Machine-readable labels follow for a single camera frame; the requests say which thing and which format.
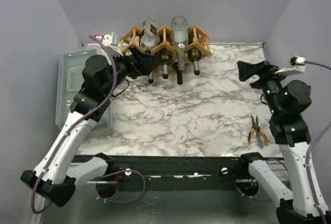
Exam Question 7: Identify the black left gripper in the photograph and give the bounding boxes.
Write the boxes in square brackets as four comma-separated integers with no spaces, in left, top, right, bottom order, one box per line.
[104,46,159,95]

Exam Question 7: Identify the green wine bottle brown label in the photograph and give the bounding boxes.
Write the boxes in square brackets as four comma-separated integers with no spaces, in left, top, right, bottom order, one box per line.
[148,70,154,84]

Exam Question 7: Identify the tall green bottle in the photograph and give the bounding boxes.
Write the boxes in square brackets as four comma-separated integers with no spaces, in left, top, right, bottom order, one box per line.
[158,31,173,80]

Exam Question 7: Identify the clear square glass bottle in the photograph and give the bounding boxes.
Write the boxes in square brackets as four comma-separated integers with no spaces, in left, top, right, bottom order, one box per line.
[140,13,158,55]

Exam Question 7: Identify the green bottle silver neck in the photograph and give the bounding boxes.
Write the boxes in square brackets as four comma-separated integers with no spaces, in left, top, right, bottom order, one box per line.
[186,27,204,76]

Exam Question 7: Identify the clear round glass bottle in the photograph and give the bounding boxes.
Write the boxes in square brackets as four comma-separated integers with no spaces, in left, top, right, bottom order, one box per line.
[171,16,189,71]

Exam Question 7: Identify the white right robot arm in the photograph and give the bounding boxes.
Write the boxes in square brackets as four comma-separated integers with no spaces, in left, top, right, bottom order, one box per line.
[237,55,330,223]

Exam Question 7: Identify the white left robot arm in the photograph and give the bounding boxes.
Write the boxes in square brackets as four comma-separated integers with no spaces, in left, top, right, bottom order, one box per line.
[20,46,159,214]

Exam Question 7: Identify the green bottle in rack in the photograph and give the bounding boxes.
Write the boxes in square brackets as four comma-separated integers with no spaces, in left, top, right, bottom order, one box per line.
[172,62,185,85]

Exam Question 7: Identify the wooden lattice wine rack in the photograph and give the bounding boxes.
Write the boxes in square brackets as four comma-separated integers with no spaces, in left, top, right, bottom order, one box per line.
[119,25,212,64]

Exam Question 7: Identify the translucent plastic storage box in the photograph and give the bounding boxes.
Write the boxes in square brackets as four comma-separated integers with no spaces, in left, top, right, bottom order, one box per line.
[55,45,102,129]

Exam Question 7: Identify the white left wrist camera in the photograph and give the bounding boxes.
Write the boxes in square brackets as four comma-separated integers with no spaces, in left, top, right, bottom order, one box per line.
[94,31,123,55]

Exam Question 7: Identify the yellow handled pliers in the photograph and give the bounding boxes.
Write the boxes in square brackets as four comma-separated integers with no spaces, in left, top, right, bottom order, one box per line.
[248,115,269,148]

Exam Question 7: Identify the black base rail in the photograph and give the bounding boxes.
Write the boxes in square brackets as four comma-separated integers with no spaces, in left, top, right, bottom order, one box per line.
[72,153,269,191]

